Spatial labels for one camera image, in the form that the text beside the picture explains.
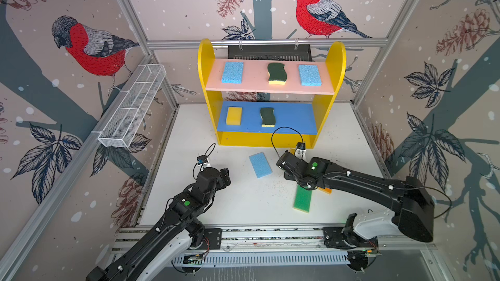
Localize green yellow scouring sponge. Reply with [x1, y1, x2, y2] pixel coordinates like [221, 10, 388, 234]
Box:
[260, 107, 276, 127]
[267, 62, 288, 85]

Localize light blue sponge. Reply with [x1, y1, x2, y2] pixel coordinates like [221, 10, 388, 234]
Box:
[221, 62, 243, 84]
[249, 152, 272, 178]
[298, 65, 322, 87]

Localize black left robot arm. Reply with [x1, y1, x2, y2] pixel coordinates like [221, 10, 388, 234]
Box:
[86, 167, 230, 281]

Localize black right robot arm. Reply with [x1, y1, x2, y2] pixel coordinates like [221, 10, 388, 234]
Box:
[276, 151, 435, 249]

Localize yellow shelf unit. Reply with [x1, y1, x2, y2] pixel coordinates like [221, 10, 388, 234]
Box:
[197, 39, 347, 148]

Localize orange sponge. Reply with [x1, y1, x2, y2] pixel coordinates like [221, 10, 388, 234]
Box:
[317, 187, 332, 194]

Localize black perforated metal tray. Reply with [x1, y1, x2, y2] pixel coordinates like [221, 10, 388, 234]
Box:
[228, 45, 313, 62]

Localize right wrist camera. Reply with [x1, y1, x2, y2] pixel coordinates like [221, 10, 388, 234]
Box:
[294, 142, 307, 161]

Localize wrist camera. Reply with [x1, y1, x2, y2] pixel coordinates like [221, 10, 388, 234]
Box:
[294, 142, 307, 161]
[196, 155, 211, 170]

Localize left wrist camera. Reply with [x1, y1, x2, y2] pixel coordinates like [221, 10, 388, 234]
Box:
[196, 155, 211, 170]

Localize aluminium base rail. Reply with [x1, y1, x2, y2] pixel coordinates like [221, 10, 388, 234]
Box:
[110, 225, 438, 255]

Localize white wire basket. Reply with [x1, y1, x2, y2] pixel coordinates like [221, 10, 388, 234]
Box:
[98, 64, 166, 148]

